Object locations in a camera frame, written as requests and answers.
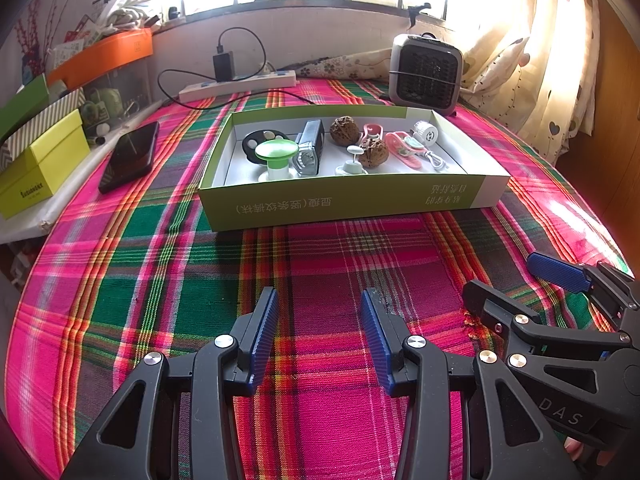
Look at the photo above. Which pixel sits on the floral cloth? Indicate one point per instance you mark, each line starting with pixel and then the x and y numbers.
pixel 345 65

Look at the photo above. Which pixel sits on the small white round-top gadget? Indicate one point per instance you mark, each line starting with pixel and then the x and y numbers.
pixel 354 151

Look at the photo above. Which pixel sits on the black round disc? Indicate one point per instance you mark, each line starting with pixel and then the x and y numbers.
pixel 250 147

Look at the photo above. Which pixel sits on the red flower branches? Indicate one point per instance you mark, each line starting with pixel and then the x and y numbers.
pixel 30 55

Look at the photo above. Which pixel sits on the black window latch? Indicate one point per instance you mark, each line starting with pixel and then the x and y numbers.
pixel 415 10

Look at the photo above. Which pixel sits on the black smartphone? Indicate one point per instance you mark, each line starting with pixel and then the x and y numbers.
pixel 130 157

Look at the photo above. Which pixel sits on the white power strip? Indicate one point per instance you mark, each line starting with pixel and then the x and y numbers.
pixel 240 85

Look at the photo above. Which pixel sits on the striped cardboard box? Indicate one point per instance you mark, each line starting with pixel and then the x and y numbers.
pixel 45 115

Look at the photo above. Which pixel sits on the pink plastic clip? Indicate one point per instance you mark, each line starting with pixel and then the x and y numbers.
pixel 400 152
pixel 372 127

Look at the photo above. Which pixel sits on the black charger adapter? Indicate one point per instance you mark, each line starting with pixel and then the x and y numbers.
pixel 223 66

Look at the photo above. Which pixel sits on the clear plastic storage box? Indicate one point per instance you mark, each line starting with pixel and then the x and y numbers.
pixel 120 90

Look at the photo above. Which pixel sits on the grey portable heater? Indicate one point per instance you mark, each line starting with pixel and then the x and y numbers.
pixel 425 72

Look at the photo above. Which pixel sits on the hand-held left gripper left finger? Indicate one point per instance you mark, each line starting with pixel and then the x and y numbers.
pixel 265 330

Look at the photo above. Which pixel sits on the green and white cardboard box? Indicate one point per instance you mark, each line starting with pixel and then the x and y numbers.
pixel 350 202

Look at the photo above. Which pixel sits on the cream heart-print curtain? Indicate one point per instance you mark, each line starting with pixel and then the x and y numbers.
pixel 550 60

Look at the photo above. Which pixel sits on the pink green plaid blanket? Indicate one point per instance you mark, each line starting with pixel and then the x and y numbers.
pixel 320 260

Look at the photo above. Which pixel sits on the orange box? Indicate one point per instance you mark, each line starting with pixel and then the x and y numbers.
pixel 100 57

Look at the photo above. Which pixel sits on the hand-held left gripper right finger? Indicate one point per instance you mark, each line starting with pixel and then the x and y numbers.
pixel 375 335

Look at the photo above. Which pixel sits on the brown walnut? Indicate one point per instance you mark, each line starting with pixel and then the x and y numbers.
pixel 375 152
pixel 345 131

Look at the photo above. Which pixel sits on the person's right hand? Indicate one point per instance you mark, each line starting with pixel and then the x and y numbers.
pixel 572 447

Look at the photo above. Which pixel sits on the black rectangular gadget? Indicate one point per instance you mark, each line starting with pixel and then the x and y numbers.
pixel 310 135

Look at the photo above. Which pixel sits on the yellow-green cardboard box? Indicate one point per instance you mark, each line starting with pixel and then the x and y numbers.
pixel 45 170

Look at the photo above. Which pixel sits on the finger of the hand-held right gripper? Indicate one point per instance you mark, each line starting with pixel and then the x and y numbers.
pixel 555 270
pixel 500 305

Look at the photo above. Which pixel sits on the dark green box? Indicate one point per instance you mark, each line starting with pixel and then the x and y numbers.
pixel 22 105

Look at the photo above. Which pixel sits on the green-topped white knob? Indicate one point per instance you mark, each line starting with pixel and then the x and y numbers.
pixel 276 149

